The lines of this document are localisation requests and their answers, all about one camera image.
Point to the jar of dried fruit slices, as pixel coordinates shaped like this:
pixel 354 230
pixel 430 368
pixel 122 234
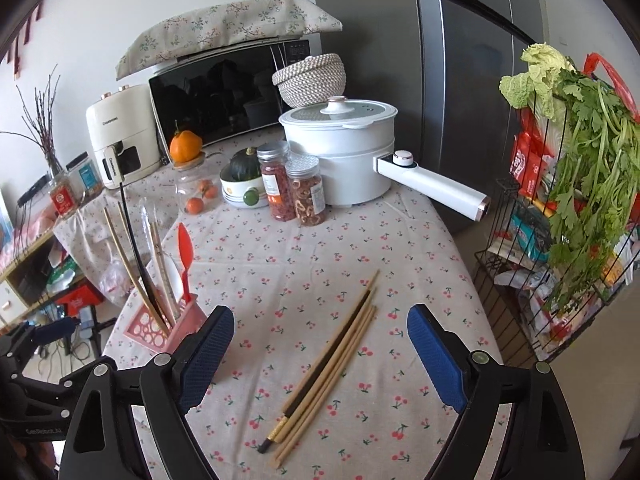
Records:
pixel 307 195

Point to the cherry print tablecloth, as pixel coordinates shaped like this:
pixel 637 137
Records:
pixel 310 260

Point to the light bamboo chopstick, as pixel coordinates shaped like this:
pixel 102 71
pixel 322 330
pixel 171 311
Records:
pixel 142 270
pixel 132 267

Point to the large orange with stem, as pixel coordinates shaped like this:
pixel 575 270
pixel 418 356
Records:
pixel 185 145

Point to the white plastic spoon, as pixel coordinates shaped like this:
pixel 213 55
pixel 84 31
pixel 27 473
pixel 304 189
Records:
pixel 173 280

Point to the jar of red dried fruit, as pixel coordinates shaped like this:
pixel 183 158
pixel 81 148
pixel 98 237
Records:
pixel 277 185

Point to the red wall hanging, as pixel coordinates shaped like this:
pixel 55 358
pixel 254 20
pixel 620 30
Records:
pixel 20 45

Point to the glass vase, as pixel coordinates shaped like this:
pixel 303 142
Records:
pixel 54 167

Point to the bunch of leafy greens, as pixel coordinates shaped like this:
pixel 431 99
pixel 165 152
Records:
pixel 590 170

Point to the floral cloth cover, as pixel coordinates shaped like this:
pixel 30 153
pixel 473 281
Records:
pixel 225 25

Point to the grey refrigerator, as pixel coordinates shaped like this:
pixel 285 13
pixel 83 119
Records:
pixel 400 60

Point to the light wooden chopstick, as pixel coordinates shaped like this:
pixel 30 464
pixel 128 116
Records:
pixel 324 388
pixel 326 374
pixel 160 260
pixel 330 342

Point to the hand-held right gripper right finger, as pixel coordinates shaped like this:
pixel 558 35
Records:
pixel 435 360

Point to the clear container with black lid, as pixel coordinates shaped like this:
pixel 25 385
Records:
pixel 86 177

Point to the white pot lid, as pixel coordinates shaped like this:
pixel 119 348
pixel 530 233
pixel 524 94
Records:
pixel 350 112

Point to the small tangerine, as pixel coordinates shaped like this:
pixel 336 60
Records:
pixel 205 188
pixel 195 205

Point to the glass jar with wooden lid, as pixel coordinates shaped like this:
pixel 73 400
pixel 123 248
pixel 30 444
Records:
pixel 182 185

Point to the wooden shelf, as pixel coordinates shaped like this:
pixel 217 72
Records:
pixel 20 280

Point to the pink perforated utensil holder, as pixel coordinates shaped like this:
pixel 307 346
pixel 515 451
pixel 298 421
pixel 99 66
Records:
pixel 182 322

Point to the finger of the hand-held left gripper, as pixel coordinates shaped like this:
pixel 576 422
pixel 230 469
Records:
pixel 55 331
pixel 40 392

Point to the red snack packet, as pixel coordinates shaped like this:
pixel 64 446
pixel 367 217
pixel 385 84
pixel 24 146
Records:
pixel 530 160

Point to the red plastic bag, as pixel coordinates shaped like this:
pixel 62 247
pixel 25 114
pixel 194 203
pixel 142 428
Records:
pixel 607 72

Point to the dark green pumpkin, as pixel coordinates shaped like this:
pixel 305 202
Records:
pixel 246 165

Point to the red label jar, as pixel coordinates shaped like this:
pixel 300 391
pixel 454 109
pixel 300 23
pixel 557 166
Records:
pixel 65 197

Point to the white floral bowl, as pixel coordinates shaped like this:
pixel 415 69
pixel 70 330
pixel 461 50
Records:
pixel 232 192

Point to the black power strip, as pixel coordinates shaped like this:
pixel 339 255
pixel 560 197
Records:
pixel 35 192

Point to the black chopstick with gold band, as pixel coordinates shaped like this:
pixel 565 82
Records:
pixel 135 250

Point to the woven lidded basket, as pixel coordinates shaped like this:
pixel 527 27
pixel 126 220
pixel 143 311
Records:
pixel 312 80

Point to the green and white bag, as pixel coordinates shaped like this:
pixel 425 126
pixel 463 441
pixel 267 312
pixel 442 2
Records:
pixel 62 275

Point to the red box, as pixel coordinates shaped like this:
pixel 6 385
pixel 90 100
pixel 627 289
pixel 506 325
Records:
pixel 75 300

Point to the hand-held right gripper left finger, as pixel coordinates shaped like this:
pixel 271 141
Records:
pixel 205 360

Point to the clear plastic bag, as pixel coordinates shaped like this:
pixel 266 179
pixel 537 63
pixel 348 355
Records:
pixel 115 280

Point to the cream air fryer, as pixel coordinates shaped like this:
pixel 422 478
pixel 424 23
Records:
pixel 120 120

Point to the wooden chopsticks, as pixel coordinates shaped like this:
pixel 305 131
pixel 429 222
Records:
pixel 320 365

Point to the dry branches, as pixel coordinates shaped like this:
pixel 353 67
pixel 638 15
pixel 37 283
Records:
pixel 40 120

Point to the white electric cooking pot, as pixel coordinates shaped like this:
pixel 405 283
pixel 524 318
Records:
pixel 340 160

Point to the napa cabbage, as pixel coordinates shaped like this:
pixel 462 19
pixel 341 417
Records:
pixel 540 75

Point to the black microwave oven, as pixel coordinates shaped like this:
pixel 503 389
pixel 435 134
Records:
pixel 215 95

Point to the red plastic spoon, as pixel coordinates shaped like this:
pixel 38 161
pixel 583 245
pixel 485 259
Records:
pixel 184 245

